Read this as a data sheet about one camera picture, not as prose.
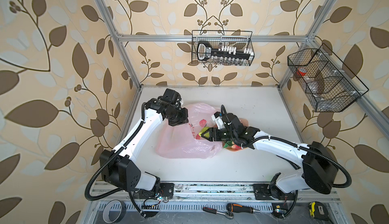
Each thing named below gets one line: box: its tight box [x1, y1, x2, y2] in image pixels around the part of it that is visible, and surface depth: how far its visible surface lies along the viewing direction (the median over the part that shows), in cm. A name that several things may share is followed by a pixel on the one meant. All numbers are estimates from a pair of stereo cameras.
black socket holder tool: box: [197, 40, 255, 62], surface depth 84 cm
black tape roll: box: [102, 199, 127, 224], surface depth 69 cm
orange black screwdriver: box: [226, 203, 261, 214], surface depth 69 cm
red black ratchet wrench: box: [202, 206, 235, 220], surface depth 69 cm
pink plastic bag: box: [156, 102, 223, 159], surface depth 80 cm
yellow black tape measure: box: [307, 201, 330, 222], surface depth 68 cm
